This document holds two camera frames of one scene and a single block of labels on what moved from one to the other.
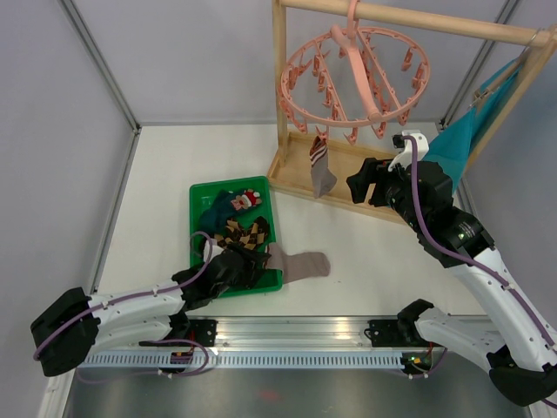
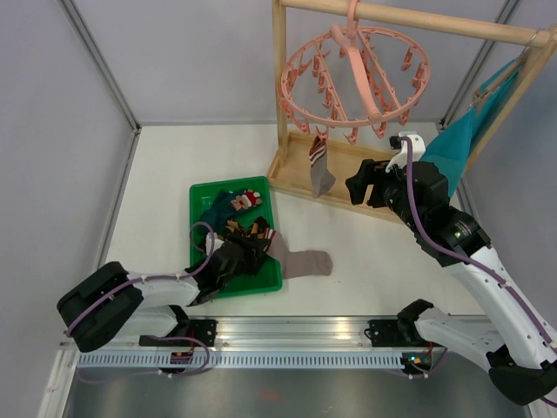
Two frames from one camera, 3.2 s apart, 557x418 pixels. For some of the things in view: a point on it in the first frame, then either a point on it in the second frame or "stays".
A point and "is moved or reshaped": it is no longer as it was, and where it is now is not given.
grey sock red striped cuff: [323, 178] stays
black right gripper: [359, 182] stays
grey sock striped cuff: [298, 266] is moved or reshaped
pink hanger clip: [323, 134] stays
